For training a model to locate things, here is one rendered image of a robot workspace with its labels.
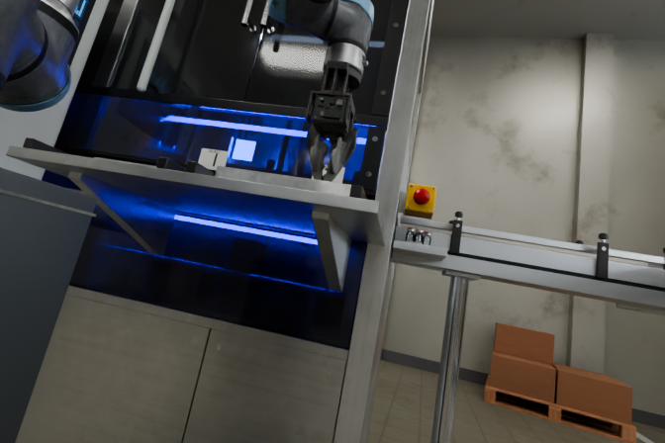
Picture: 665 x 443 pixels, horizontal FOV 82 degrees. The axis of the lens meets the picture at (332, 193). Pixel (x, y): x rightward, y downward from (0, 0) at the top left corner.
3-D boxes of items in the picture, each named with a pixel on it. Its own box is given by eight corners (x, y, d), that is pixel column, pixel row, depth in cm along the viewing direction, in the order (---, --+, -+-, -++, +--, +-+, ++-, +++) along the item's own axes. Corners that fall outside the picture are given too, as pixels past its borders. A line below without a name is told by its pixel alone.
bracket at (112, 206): (153, 254, 105) (167, 208, 108) (163, 256, 105) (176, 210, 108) (46, 235, 73) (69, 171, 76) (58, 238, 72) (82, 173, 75)
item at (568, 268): (390, 257, 104) (399, 202, 107) (391, 262, 119) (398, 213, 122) (681, 310, 90) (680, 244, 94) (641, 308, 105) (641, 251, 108)
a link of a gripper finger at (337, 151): (315, 180, 63) (326, 128, 65) (322, 189, 69) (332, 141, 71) (333, 182, 62) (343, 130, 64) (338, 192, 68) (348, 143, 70)
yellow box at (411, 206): (404, 215, 104) (408, 190, 105) (430, 220, 102) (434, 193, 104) (405, 209, 96) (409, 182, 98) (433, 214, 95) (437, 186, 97)
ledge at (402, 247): (393, 253, 109) (394, 246, 109) (440, 261, 106) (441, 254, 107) (393, 247, 95) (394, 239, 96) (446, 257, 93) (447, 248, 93)
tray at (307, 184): (271, 219, 103) (274, 206, 103) (367, 235, 97) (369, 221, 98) (212, 183, 70) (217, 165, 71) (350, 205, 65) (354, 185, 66)
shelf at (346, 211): (157, 210, 117) (159, 204, 118) (385, 249, 103) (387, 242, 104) (5, 154, 72) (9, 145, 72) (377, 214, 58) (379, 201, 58)
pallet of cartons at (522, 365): (603, 415, 377) (605, 344, 392) (657, 450, 290) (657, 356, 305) (473, 384, 407) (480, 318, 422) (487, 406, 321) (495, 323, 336)
